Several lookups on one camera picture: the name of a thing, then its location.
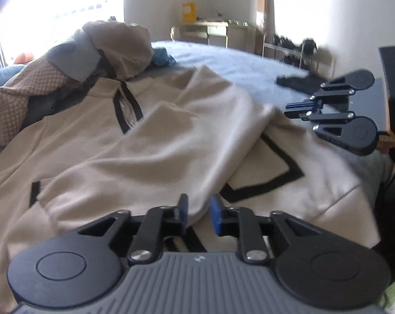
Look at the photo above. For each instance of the cream zip jacket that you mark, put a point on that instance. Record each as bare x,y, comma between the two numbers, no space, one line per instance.
168,144

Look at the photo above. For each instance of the yellow box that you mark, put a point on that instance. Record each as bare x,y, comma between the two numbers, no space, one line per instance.
189,13

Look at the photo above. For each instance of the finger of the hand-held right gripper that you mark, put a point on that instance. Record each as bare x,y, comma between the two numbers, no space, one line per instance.
299,105
297,115

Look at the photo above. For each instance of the black garment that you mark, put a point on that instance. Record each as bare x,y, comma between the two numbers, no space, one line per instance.
302,83

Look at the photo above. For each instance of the row of black shoes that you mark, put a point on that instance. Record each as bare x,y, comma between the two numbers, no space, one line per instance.
292,44

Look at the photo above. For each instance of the light blue garment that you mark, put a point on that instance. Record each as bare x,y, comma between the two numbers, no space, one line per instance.
163,57

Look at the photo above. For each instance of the metal shoe rack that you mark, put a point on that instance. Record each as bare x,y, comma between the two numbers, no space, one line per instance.
295,59

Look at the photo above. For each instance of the blue duvet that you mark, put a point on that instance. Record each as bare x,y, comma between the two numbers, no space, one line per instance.
2,78

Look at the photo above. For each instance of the tan garment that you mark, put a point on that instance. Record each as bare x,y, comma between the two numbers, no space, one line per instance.
122,45

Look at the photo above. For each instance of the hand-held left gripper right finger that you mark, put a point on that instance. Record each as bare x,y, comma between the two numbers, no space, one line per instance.
216,216

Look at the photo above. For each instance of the cream bedpost finial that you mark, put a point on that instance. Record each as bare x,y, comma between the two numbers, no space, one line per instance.
174,33

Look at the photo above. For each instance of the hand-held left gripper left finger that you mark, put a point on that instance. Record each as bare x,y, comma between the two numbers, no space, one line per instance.
183,213

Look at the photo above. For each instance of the white desk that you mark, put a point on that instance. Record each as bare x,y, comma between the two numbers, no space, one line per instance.
217,34

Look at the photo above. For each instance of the orange object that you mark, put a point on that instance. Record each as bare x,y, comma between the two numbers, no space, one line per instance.
23,58

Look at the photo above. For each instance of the beige checked sweater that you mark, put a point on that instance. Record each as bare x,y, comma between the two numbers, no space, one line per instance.
30,95

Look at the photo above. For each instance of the tall cardboard box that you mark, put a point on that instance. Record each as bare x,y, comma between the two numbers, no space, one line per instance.
266,6

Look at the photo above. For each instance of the grey garment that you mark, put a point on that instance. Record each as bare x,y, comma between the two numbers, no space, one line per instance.
76,55

